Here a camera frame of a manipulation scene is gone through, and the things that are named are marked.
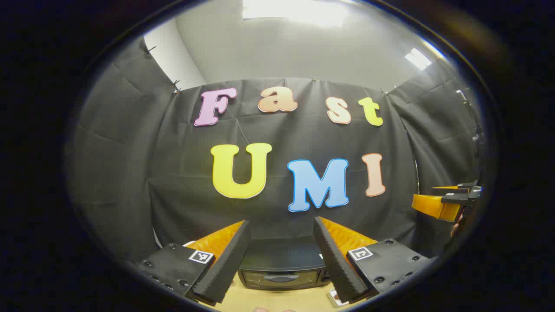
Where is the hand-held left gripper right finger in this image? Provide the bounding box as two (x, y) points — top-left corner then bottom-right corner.
(313, 216), (434, 304)

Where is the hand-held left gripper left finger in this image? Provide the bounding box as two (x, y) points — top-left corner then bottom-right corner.
(134, 219), (251, 306)

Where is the black electric oven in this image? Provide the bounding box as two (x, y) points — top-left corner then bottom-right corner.
(238, 237), (331, 290)

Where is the black backdrop cloth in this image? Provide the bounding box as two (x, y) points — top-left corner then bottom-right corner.
(72, 37), (484, 265)

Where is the ceiling light panel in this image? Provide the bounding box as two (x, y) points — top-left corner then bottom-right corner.
(242, 0), (350, 27)
(405, 48), (432, 71)

